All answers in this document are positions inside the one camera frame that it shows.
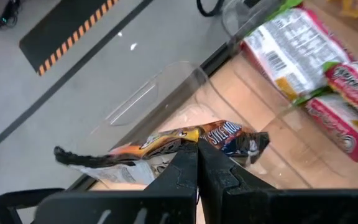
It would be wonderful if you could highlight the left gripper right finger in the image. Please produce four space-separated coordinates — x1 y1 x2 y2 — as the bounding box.
197 138 358 224

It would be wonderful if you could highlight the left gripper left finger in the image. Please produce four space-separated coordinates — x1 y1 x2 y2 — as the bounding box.
34 141 199 224

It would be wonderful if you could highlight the black fire noodle pack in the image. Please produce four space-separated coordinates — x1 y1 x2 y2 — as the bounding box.
53 119 270 186

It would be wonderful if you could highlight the lime chili shrimp ramen pack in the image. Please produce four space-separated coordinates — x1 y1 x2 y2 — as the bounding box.
305 93 358 168
323 60 358 121
241 0 354 105

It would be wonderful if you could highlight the clear plastic bin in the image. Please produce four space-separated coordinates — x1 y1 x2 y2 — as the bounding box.
221 0 358 175
88 60 295 190

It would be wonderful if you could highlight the black yellow striped floor mat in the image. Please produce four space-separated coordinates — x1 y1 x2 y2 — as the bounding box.
19 0 120 77

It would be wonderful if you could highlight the black device teal light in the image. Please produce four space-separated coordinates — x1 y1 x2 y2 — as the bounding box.
0 0 22 29

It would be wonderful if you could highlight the black hanging cable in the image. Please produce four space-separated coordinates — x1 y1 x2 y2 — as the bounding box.
196 0 227 18

